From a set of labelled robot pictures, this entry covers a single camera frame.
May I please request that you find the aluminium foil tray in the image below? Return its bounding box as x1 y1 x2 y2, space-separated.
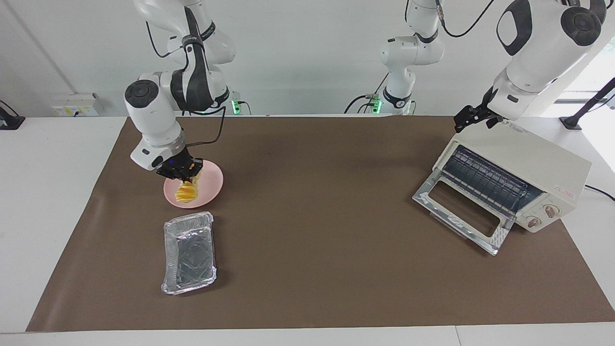
161 211 217 296

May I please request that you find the black camera stand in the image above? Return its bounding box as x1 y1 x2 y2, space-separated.
560 77 615 131

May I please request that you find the black clamp mount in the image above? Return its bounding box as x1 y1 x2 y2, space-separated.
0 100 25 131

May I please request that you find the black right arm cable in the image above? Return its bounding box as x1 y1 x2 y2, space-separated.
146 19 226 147

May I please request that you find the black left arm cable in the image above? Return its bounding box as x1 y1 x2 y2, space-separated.
435 0 495 38

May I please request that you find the white wall outlet box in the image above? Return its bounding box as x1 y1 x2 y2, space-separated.
52 93 104 117

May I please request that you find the brown table mat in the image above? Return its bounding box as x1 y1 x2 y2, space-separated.
26 115 615 333

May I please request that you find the golden bread loaf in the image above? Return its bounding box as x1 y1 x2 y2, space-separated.
174 175 200 204

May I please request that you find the black oven power cord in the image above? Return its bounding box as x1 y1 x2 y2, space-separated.
584 185 615 202

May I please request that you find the black arm base cable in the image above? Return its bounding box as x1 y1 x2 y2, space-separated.
344 72 391 115

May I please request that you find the pink round plate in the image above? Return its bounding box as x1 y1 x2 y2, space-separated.
163 160 224 209

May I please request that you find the glass oven door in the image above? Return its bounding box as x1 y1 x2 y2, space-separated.
412 174 517 256

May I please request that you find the white toaster oven casing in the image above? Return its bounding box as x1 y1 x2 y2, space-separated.
432 120 592 234

